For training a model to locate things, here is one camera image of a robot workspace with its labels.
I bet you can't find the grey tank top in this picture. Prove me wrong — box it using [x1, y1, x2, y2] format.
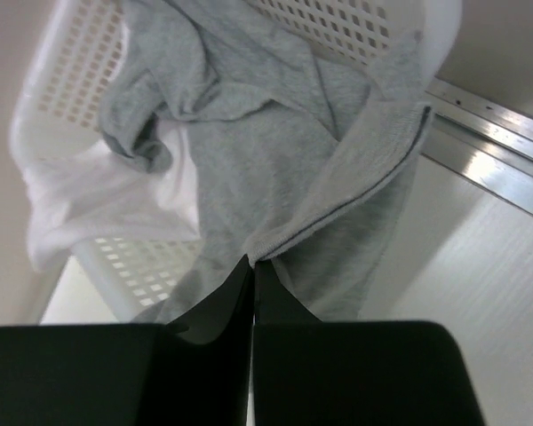
[99, 1, 432, 323]

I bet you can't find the white tank top in basket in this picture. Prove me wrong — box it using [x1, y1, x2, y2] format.
[22, 122, 201, 271]

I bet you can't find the right metal table rail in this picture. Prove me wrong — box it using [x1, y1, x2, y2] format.
[424, 79, 533, 216]

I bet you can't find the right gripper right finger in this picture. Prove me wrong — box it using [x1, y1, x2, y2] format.
[252, 262, 484, 425]

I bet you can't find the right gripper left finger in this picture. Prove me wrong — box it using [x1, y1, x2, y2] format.
[0, 259, 254, 425]

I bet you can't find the white plastic laundry basket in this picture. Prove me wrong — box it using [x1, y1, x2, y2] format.
[10, 1, 463, 322]

